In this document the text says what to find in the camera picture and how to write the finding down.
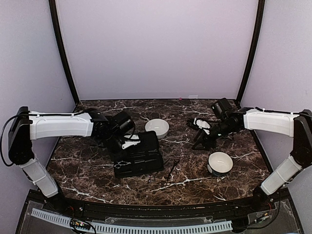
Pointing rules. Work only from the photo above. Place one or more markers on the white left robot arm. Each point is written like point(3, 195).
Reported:
point(28, 126)

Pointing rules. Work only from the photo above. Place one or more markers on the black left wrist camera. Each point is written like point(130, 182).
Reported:
point(124, 122)

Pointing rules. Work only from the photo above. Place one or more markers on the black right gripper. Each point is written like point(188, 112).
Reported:
point(204, 139)

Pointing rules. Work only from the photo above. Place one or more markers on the black frame post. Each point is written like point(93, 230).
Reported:
point(61, 49)
point(252, 50)

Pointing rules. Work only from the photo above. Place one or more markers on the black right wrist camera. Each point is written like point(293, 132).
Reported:
point(221, 108)

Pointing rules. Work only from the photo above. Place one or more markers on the white bowl with teal base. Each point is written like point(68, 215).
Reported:
point(219, 164)

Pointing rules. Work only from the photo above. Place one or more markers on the black left frame post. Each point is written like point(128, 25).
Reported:
point(61, 49)

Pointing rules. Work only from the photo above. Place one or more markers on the black hair clip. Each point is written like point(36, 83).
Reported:
point(172, 168)

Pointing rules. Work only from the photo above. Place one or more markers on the plain white bowl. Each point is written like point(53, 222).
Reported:
point(160, 126)

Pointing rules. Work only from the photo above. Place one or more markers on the silver hair cutting scissors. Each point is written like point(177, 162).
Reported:
point(119, 164)

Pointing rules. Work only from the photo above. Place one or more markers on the black zippered tool case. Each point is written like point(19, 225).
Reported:
point(145, 157)

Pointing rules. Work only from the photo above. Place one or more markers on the silver thinning scissors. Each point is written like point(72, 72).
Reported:
point(151, 179)

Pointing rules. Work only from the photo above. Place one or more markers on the black right frame post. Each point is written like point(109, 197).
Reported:
point(252, 50)

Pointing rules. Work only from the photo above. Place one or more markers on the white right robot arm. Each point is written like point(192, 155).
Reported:
point(296, 126)

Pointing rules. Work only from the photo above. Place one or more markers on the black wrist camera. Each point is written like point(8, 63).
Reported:
point(221, 108)
point(124, 122)

